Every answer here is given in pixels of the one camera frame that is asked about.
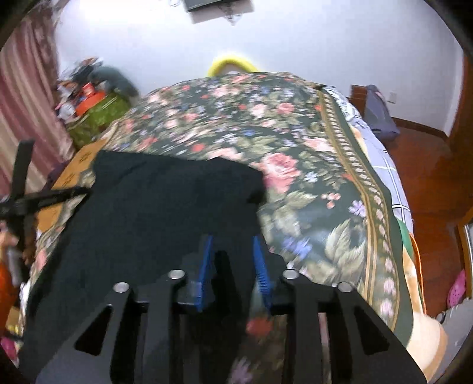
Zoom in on peach fleece blanket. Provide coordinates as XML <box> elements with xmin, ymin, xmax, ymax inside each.
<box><xmin>396</xmin><ymin>217</ymin><xmax>450</xmax><ymax>383</ymax></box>

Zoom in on orange box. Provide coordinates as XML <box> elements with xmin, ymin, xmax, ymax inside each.
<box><xmin>75</xmin><ymin>90</ymin><xmax>106</xmax><ymax>116</ymax></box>

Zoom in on brown wooden door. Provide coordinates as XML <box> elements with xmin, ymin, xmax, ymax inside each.
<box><xmin>448</xmin><ymin>53</ymin><xmax>473</xmax><ymax>149</ymax></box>

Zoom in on dark purple cloth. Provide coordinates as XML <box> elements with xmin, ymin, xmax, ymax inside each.
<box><xmin>47</xmin><ymin>164</ymin><xmax>69</xmax><ymax>190</ymax></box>

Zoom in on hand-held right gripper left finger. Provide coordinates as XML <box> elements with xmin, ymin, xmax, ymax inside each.
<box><xmin>35</xmin><ymin>234</ymin><xmax>215</xmax><ymax>384</ymax></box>

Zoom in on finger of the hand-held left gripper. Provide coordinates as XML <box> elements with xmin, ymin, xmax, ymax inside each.
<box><xmin>13</xmin><ymin>139</ymin><xmax>36</xmax><ymax>204</ymax></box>
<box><xmin>22</xmin><ymin>186</ymin><xmax>92</xmax><ymax>209</ymax></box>

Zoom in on pile of clutter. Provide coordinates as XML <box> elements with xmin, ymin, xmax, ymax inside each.
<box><xmin>55</xmin><ymin>56</ymin><xmax>108</xmax><ymax>123</ymax></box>

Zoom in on floral blanket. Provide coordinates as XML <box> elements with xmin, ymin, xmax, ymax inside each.
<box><xmin>27</xmin><ymin>71</ymin><xmax>426</xmax><ymax>384</ymax></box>

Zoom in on green patterned bag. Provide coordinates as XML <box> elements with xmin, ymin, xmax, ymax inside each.
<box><xmin>67</xmin><ymin>92</ymin><xmax>134</xmax><ymax>149</ymax></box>

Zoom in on small wall monitor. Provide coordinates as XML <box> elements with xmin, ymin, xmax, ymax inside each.
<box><xmin>184</xmin><ymin>0</ymin><xmax>256</xmax><ymax>24</ymax></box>

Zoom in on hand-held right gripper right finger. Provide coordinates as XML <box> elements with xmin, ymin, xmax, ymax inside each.
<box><xmin>252</xmin><ymin>235</ymin><xmax>424</xmax><ymax>384</ymax></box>

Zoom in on black elephant print t-shirt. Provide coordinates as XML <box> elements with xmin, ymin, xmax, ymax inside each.
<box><xmin>20</xmin><ymin>149</ymin><xmax>267</xmax><ymax>384</ymax></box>

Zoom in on grey plush toy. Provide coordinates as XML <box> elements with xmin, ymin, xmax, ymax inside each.
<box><xmin>90</xmin><ymin>65</ymin><xmax>140</xmax><ymax>99</ymax></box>

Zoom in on checked bed sheet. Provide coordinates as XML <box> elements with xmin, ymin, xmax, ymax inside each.
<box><xmin>324</xmin><ymin>86</ymin><xmax>417</xmax><ymax>237</ymax></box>

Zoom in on pink striped curtain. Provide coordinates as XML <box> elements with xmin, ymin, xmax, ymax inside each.
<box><xmin>0</xmin><ymin>7</ymin><xmax>77</xmax><ymax>197</ymax></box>

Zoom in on pink shoes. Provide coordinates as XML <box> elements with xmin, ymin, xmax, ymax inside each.
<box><xmin>446</xmin><ymin>269</ymin><xmax>468</xmax><ymax>310</ymax></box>

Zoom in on yellow foam tube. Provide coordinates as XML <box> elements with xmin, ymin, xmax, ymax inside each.
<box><xmin>208</xmin><ymin>52</ymin><xmax>265</xmax><ymax>77</ymax></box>

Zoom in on wooden lap desk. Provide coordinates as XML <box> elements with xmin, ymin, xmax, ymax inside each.
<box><xmin>37</xmin><ymin>146</ymin><xmax>101</xmax><ymax>230</ymax></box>

